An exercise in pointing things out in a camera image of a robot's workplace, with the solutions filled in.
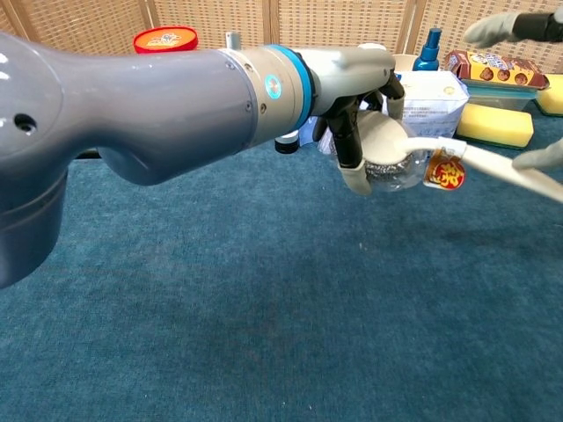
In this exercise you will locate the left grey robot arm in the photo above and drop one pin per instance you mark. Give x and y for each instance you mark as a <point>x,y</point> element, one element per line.
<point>132,110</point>

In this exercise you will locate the woven wooden folding screen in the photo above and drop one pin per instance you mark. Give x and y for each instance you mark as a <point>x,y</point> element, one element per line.
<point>308,22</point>

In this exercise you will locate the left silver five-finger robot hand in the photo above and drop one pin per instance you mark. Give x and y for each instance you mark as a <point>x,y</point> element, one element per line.
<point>347,72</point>

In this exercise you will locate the brown cookie box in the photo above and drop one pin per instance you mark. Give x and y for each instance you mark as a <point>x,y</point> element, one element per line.
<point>497,69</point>

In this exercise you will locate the white wet wipes pack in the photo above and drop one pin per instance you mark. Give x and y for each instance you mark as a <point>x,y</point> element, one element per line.
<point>433,103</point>

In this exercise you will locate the yellow sponge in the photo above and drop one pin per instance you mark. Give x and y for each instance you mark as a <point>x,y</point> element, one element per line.
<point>495,125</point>
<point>553,96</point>

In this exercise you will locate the red cylindrical snack can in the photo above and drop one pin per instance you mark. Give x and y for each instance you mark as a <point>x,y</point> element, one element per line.
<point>165,40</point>

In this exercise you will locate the blue felt table cover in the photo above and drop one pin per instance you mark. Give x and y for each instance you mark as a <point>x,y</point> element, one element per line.
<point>281,285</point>

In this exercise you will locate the blue spray bottle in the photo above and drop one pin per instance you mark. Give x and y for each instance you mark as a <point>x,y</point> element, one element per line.
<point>429,53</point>

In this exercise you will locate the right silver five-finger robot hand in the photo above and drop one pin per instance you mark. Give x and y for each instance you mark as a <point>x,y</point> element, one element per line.
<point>497,28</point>

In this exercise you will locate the clear container teal rim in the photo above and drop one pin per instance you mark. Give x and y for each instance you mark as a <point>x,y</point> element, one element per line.
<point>506,96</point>

